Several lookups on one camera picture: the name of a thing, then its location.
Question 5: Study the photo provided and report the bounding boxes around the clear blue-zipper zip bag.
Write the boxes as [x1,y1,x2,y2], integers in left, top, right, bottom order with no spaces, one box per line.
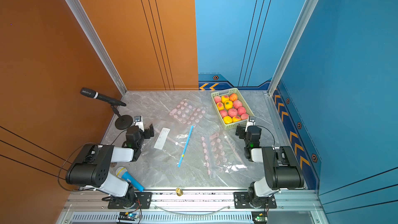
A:
[152,121,196,168]

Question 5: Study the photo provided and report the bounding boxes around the pink red peach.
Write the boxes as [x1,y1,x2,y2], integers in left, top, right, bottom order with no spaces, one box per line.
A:
[219,110,229,118]

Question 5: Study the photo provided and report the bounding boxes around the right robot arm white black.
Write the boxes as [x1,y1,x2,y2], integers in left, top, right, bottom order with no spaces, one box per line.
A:
[235,125,305,209]

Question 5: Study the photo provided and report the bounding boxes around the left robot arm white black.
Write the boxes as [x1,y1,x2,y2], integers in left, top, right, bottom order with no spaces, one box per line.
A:
[65,124,154,209]

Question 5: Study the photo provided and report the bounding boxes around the pink peach basket centre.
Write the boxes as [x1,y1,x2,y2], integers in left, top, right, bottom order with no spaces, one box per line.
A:
[228,108,238,118]

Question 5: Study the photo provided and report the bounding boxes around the pink-dotted zip bag near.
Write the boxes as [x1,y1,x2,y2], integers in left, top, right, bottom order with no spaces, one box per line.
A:
[200,131,248,178]

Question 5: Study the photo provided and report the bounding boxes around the pink-dotted zip bag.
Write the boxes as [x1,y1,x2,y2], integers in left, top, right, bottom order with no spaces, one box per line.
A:
[169,99,208,127]
[200,131,248,178]

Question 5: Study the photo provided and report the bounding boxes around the pink-dotted zip bag far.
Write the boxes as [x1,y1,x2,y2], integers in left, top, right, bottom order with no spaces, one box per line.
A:
[169,99,208,127]

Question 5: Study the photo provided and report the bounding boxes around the black microphone on stand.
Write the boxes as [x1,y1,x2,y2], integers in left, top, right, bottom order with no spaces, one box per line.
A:
[80,88,133,130]

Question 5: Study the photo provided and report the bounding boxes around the green plastic fruit basket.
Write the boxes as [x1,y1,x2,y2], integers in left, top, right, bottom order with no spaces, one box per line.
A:
[211,88,254,130]

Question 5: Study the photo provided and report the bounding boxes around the blue handheld microphone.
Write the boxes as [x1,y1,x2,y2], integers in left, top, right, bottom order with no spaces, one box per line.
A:
[116,167,145,192]

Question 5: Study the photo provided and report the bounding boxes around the left green circuit board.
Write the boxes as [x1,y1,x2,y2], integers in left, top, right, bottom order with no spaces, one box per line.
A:
[117,212,141,224]

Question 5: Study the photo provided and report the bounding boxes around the green circuit board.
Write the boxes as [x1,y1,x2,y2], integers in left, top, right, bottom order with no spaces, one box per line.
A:
[251,212,268,224]
[117,212,141,224]

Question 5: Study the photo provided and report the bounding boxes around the right green circuit board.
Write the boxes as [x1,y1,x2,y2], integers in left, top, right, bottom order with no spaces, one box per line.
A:
[251,212,268,224]

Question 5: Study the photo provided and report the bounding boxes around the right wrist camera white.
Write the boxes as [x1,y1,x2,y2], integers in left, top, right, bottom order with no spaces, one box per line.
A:
[245,116,256,132]

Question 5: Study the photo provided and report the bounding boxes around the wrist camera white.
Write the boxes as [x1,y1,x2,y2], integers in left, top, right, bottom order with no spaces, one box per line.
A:
[245,116,256,132]
[134,116,144,131]

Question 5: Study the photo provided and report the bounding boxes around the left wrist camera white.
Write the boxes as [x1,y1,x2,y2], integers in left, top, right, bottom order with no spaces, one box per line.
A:
[134,116,144,131]

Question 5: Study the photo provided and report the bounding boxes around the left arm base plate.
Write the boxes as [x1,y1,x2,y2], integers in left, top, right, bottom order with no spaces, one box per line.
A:
[108,192,152,210]

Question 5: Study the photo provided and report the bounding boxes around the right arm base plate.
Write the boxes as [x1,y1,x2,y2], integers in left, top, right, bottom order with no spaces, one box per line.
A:
[233,192,277,209]

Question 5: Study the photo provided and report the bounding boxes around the brass knob on rail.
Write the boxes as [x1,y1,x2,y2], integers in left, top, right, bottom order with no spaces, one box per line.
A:
[175,188,183,197]

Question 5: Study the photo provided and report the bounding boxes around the aluminium front rail frame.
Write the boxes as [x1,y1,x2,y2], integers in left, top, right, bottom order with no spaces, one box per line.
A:
[56,187,329,224]

